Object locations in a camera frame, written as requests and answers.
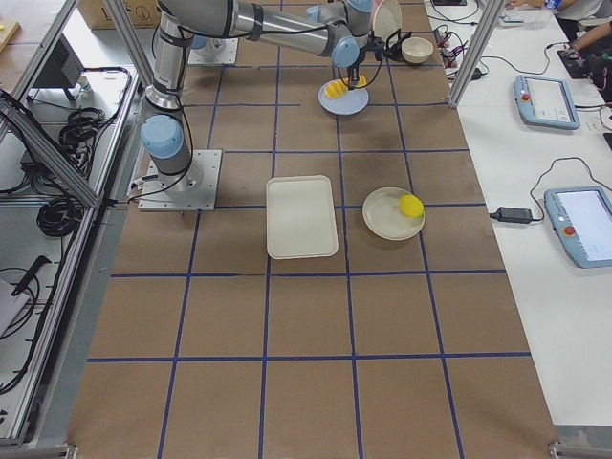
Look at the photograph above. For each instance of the blue teach pendant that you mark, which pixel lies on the blue teach pendant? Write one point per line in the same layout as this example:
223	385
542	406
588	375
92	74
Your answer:
546	102
581	219

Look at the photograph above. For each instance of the black dish rack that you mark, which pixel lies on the black dish rack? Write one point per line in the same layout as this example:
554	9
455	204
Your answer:
393	45

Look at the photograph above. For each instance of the cream deep bowl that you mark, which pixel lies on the cream deep bowl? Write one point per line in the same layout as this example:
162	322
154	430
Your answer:
416	50

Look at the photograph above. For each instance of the orange striped bread roll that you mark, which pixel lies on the orange striped bread roll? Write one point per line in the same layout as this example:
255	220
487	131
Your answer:
340	87

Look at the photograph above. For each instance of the blue teach pendant near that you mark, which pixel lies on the blue teach pendant near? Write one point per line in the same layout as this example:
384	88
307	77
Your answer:
581	219

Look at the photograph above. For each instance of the yellow lemon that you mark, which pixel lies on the yellow lemon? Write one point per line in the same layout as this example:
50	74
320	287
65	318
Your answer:
411	206

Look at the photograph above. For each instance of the blue plate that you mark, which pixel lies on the blue plate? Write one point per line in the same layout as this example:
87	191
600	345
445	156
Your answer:
349	103

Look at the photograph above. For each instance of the cream plate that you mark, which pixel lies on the cream plate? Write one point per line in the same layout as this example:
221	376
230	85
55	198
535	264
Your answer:
387	19

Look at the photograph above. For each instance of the black power brick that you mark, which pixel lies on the black power brick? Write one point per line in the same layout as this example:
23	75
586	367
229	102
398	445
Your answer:
513	215

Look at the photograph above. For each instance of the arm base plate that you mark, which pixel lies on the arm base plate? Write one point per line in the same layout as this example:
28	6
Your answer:
196	191
212	52

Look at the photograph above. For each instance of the white rectangular tray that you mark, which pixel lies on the white rectangular tray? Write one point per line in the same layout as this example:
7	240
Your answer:
301	219

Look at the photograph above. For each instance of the blue teach pendant far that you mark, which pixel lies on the blue teach pendant far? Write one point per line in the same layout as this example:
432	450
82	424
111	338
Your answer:
546	102

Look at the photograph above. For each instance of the aluminium frame post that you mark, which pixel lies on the aluminium frame post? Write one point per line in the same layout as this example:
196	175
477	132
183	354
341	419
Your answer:
477	45

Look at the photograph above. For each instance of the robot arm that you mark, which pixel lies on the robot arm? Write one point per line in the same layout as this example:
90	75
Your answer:
249	79

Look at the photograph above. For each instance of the white shallow bowl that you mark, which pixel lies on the white shallow bowl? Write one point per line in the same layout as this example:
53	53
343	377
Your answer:
381	214

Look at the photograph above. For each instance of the pink plate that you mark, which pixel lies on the pink plate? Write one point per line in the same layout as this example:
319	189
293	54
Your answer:
376	5

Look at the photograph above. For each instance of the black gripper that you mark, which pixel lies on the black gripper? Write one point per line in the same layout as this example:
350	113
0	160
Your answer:
354	75

